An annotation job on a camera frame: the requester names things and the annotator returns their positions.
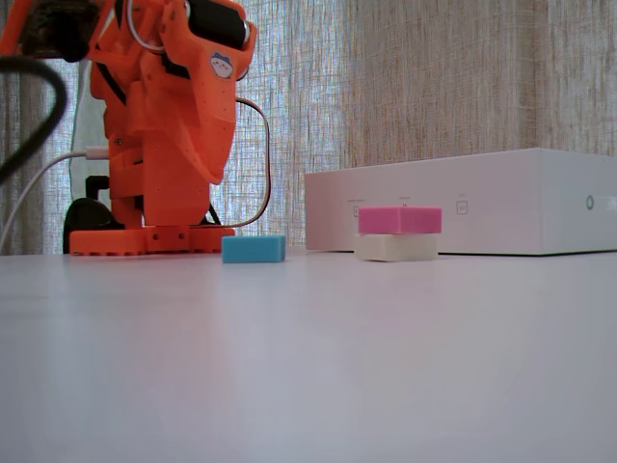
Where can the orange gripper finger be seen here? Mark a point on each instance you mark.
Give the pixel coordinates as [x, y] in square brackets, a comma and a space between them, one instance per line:
[207, 116]

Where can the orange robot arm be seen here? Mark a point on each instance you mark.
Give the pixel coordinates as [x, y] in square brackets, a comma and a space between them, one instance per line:
[154, 193]

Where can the blue foam cuboid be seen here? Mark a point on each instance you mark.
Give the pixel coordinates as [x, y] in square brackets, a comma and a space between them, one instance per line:
[253, 249]

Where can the white foam cuboid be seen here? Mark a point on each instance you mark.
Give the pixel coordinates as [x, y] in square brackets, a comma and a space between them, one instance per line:
[395, 247]

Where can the pink foam cuboid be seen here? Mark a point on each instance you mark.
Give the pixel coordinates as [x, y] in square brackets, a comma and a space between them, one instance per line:
[400, 219]

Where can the grey woven curtain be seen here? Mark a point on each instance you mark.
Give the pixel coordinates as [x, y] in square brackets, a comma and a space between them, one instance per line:
[410, 72]

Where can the black table clamp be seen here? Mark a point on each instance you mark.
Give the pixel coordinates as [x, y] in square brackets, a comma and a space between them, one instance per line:
[87, 217]

